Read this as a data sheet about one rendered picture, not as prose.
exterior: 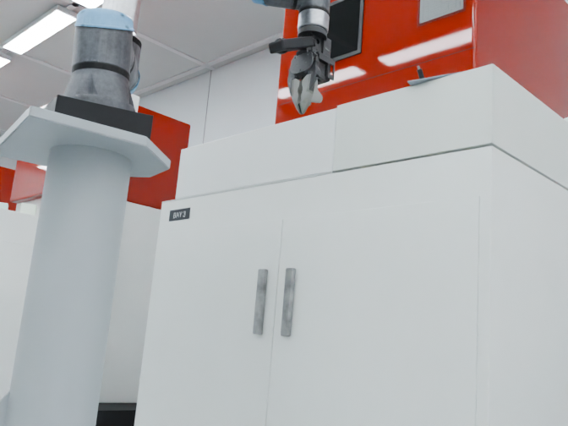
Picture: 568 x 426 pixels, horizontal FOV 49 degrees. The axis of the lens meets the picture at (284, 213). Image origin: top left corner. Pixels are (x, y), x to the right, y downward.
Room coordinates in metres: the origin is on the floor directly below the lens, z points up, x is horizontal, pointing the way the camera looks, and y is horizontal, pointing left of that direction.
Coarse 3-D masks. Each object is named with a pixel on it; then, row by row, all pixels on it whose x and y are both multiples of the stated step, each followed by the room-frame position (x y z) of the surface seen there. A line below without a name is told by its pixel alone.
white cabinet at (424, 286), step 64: (256, 192) 1.41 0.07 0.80; (320, 192) 1.27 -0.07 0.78; (384, 192) 1.16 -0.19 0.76; (448, 192) 1.06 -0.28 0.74; (512, 192) 1.06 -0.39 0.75; (192, 256) 1.56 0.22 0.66; (256, 256) 1.40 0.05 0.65; (320, 256) 1.26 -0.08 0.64; (384, 256) 1.15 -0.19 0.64; (448, 256) 1.05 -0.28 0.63; (512, 256) 1.06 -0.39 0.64; (192, 320) 1.54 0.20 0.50; (256, 320) 1.36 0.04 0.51; (320, 320) 1.25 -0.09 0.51; (384, 320) 1.14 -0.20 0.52; (448, 320) 1.05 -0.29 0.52; (512, 320) 1.06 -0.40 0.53; (192, 384) 1.52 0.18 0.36; (256, 384) 1.37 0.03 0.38; (320, 384) 1.24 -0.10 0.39; (384, 384) 1.14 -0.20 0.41; (448, 384) 1.05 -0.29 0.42; (512, 384) 1.06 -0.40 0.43
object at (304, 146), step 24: (312, 120) 1.30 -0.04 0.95; (216, 144) 1.53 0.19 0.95; (240, 144) 1.47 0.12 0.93; (264, 144) 1.41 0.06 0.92; (288, 144) 1.35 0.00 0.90; (312, 144) 1.30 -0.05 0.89; (192, 168) 1.60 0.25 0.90; (216, 168) 1.53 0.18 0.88; (240, 168) 1.46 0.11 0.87; (264, 168) 1.40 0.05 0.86; (288, 168) 1.34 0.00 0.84; (312, 168) 1.29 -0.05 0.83; (192, 192) 1.59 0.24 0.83
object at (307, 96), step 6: (306, 78) 1.37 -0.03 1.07; (306, 84) 1.37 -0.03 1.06; (306, 90) 1.37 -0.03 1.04; (318, 90) 1.40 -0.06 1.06; (306, 96) 1.37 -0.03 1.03; (312, 96) 1.38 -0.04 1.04; (318, 96) 1.40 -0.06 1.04; (300, 102) 1.38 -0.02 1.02; (306, 102) 1.37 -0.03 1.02; (318, 102) 1.40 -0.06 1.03; (300, 108) 1.39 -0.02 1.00; (306, 108) 1.38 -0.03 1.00
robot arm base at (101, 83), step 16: (80, 64) 1.17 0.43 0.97; (96, 64) 1.17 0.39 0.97; (80, 80) 1.16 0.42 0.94; (96, 80) 1.16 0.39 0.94; (112, 80) 1.18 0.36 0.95; (128, 80) 1.23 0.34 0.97; (80, 96) 1.15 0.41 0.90; (96, 96) 1.15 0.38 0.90; (112, 96) 1.17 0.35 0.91; (128, 96) 1.21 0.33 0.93
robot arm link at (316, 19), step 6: (300, 12) 1.39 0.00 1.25; (306, 12) 1.37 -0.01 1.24; (312, 12) 1.36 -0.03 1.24; (318, 12) 1.36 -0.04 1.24; (324, 12) 1.37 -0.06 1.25; (300, 18) 1.38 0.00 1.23; (306, 18) 1.37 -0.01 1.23; (312, 18) 1.36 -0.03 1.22; (318, 18) 1.37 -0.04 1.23; (324, 18) 1.37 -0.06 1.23; (300, 24) 1.38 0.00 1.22; (306, 24) 1.37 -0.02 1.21; (312, 24) 1.37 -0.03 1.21; (318, 24) 1.37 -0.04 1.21; (324, 24) 1.37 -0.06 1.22
